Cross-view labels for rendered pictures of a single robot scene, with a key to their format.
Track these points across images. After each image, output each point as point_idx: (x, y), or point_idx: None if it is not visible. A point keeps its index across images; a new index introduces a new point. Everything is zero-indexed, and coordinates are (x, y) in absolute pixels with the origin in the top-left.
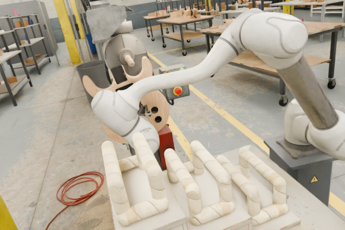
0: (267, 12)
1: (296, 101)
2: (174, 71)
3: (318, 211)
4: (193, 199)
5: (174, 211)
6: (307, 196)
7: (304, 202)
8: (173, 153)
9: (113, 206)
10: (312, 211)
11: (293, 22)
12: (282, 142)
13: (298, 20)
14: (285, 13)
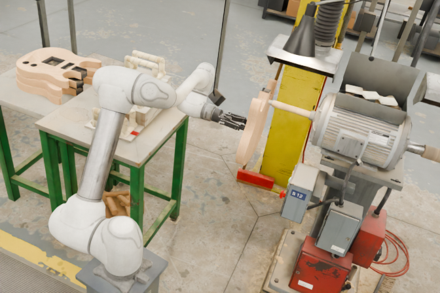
0: (126, 69)
1: (126, 218)
2: (186, 84)
3: (77, 135)
4: None
5: None
6: (84, 139)
7: (86, 136)
8: None
9: (145, 68)
10: (80, 133)
11: (99, 68)
12: (142, 257)
13: (97, 70)
14: (109, 68)
